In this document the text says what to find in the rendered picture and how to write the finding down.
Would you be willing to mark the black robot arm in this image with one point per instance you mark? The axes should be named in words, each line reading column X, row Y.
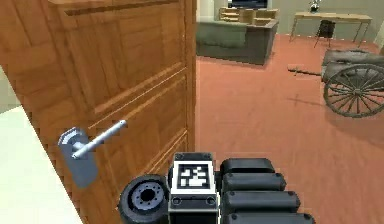
column 246, row 193

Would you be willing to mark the black chair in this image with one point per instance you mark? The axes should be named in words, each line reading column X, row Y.
column 326, row 29

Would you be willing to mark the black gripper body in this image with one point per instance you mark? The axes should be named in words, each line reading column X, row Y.
column 144, row 199

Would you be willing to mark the light wooden desk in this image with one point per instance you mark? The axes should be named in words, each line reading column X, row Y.
column 333, row 17

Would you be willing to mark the light wooden shelf unit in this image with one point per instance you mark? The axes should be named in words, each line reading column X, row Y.
column 253, row 15

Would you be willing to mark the grey wheeled cart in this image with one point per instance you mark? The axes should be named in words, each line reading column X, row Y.
column 356, row 83

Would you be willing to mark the black television set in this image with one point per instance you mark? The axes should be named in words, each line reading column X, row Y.
column 248, row 3

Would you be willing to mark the brown wooden room door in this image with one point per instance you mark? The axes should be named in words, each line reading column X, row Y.
column 126, row 66

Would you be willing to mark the grey sofa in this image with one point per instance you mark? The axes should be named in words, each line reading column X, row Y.
column 240, row 41

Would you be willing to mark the small dark house plant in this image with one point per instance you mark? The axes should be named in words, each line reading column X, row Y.
column 314, row 5

